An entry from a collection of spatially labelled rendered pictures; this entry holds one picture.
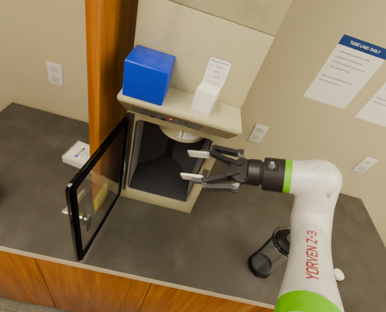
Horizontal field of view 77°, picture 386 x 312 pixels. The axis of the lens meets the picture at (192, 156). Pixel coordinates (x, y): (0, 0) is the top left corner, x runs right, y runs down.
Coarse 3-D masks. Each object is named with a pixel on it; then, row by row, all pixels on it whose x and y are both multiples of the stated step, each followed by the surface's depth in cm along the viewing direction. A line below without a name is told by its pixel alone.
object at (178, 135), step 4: (160, 128) 84; (164, 128) 83; (168, 128) 82; (164, 132) 83; (168, 132) 82; (172, 132) 81; (176, 132) 81; (180, 132) 81; (184, 132) 81; (168, 136) 82; (172, 136) 82; (176, 136) 82; (180, 136) 81; (184, 136) 81; (188, 136) 82; (192, 136) 82; (196, 136) 83; (176, 140) 82; (180, 140) 82; (184, 140) 82; (188, 140) 82; (192, 140) 83; (196, 140) 84; (200, 140) 85
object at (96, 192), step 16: (112, 144) 68; (112, 160) 74; (96, 176) 65; (112, 176) 80; (80, 192) 58; (96, 192) 69; (112, 192) 87; (80, 208) 62; (96, 208) 75; (80, 224) 66; (96, 224) 82
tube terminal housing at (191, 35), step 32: (160, 0) 54; (160, 32) 58; (192, 32) 57; (224, 32) 57; (256, 32) 56; (192, 64) 63; (256, 64) 61; (224, 96) 68; (128, 192) 102; (192, 192) 98
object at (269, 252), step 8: (272, 240) 86; (264, 248) 90; (272, 248) 85; (280, 248) 81; (256, 256) 94; (264, 256) 89; (272, 256) 86; (280, 256) 83; (256, 264) 94; (264, 264) 90; (272, 264) 88; (280, 264) 87; (264, 272) 93
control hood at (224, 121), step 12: (120, 96) 58; (168, 96) 64; (180, 96) 65; (192, 96) 67; (132, 108) 66; (144, 108) 61; (156, 108) 59; (168, 108) 60; (180, 108) 61; (216, 108) 66; (228, 108) 68; (192, 120) 61; (204, 120) 60; (216, 120) 62; (228, 120) 63; (240, 120) 66; (216, 132) 68; (228, 132) 63; (240, 132) 61
